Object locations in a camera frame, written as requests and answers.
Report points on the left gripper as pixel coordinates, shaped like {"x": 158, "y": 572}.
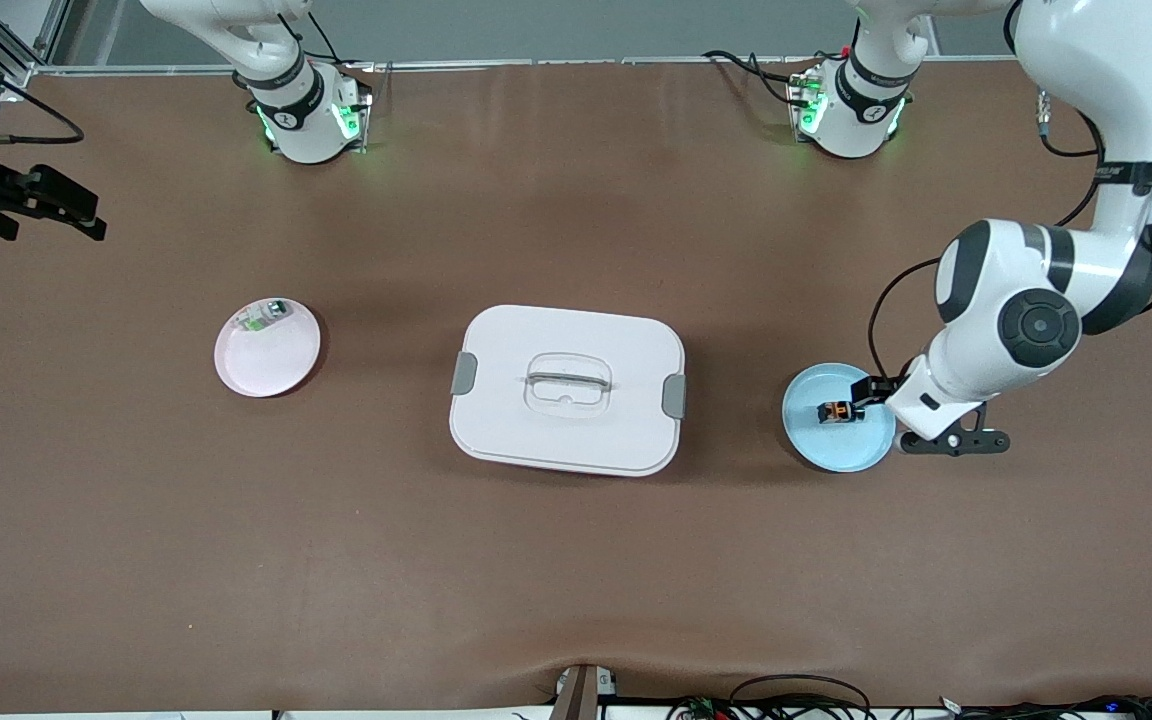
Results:
{"x": 877, "y": 388}

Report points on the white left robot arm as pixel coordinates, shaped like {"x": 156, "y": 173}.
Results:
{"x": 1036, "y": 325}

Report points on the light blue round plate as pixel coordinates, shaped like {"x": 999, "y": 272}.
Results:
{"x": 836, "y": 450}

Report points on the white lidded storage box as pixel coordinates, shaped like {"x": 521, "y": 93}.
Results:
{"x": 626, "y": 340}

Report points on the pink round plate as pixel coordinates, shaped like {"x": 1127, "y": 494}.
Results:
{"x": 266, "y": 370}

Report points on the brown table cover mat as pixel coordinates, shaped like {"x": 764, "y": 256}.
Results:
{"x": 576, "y": 560}

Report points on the green push-button switch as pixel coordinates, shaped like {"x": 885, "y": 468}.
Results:
{"x": 266, "y": 315}

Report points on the grey metal mounting post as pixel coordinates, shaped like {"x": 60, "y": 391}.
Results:
{"x": 576, "y": 700}

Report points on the silver table edge rail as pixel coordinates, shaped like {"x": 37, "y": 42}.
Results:
{"x": 536, "y": 63}

